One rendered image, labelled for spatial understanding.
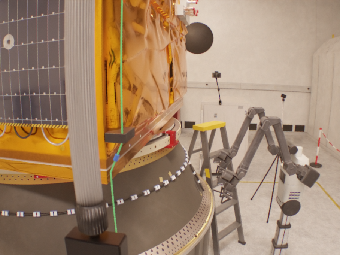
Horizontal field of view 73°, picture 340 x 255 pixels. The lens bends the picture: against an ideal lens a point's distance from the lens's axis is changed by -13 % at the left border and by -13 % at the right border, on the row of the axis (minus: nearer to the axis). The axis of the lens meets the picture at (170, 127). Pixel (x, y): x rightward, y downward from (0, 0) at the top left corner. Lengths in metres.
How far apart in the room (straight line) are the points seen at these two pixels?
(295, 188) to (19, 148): 1.86
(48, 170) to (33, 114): 0.21
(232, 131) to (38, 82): 4.51
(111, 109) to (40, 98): 0.23
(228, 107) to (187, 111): 4.21
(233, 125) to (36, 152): 4.41
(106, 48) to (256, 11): 8.64
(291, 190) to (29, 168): 1.79
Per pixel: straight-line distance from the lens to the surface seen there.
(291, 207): 2.24
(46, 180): 1.28
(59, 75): 0.81
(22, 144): 1.01
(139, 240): 1.36
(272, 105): 9.28
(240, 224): 3.35
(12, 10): 0.95
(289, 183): 2.12
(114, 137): 0.81
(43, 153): 0.96
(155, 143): 1.44
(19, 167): 1.06
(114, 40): 0.83
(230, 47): 9.01
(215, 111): 5.01
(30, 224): 1.31
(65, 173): 0.94
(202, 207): 1.79
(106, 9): 0.84
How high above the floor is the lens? 2.10
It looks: 12 degrees down
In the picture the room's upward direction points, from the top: straight up
